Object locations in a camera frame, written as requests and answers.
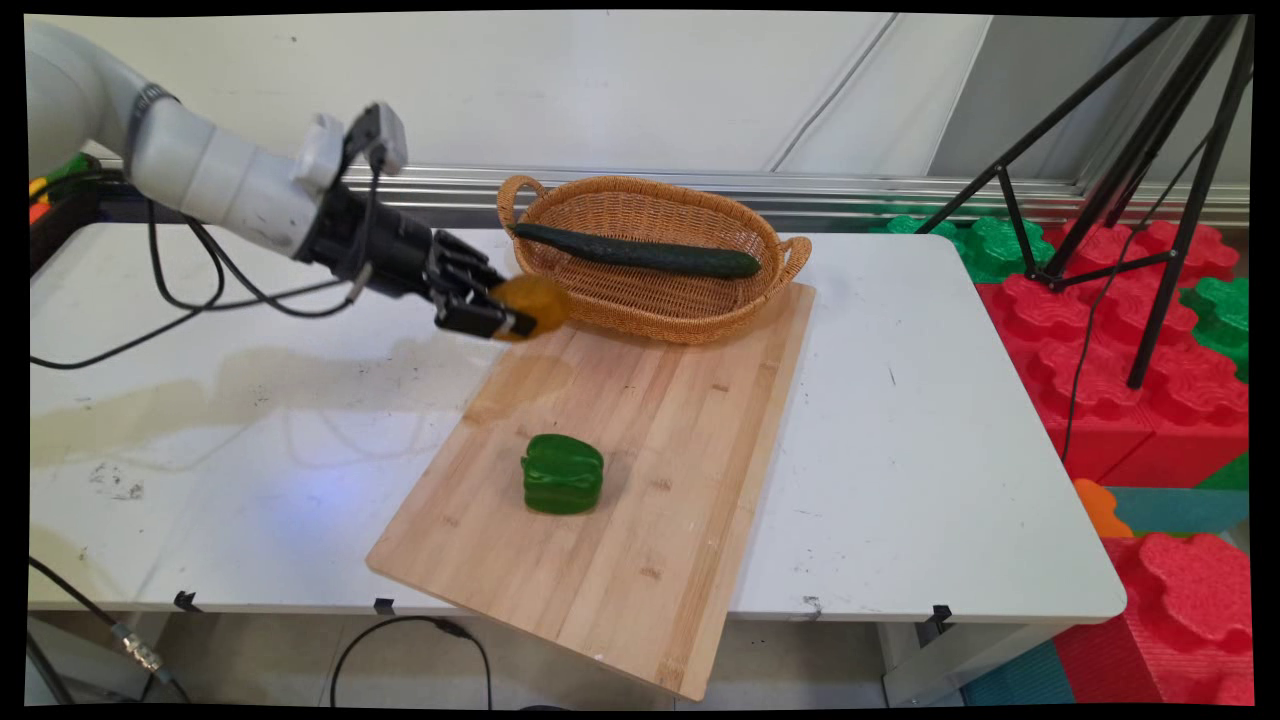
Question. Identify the wooden cutting board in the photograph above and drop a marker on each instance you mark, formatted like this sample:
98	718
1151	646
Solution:
620	480

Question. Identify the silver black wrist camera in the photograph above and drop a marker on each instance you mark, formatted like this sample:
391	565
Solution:
380	135

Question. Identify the green toy bell pepper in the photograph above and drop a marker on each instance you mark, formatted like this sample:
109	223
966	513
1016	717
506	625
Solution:
562	475

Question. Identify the dark green cucumber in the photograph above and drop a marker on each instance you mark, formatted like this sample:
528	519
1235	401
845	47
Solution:
650	255

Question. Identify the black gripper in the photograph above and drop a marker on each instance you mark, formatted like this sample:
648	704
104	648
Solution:
370	245

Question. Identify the woven wicker basket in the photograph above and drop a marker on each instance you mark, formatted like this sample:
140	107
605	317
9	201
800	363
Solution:
650	300

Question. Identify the orange green foam piece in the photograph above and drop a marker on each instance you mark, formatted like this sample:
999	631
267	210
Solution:
55	180

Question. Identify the white table leg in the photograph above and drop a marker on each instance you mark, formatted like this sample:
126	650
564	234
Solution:
950	665

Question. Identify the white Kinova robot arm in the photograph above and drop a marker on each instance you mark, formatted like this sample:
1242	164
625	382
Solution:
210	170

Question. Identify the orange-brown toy potato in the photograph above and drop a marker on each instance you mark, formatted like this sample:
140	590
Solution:
545	302

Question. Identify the black tripod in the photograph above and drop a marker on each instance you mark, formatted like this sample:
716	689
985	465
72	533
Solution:
1160	150

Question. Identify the green foam block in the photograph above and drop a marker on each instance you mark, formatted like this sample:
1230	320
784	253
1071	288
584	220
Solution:
990	245
1222	315

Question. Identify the aluminium wall rail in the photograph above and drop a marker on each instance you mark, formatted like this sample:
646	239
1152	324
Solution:
850	190

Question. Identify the teal foam mat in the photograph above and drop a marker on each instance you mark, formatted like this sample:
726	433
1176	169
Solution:
1180	510

